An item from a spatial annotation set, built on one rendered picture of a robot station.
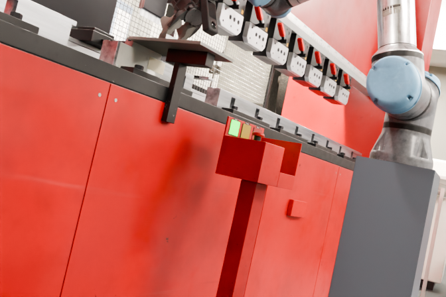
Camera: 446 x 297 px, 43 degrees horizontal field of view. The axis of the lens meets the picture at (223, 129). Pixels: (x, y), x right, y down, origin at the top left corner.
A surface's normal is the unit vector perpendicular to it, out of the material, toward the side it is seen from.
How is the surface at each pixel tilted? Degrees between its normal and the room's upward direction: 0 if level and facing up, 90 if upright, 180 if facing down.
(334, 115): 90
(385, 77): 98
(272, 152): 90
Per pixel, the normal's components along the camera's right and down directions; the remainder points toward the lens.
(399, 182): -0.41, -0.16
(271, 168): 0.77, 0.12
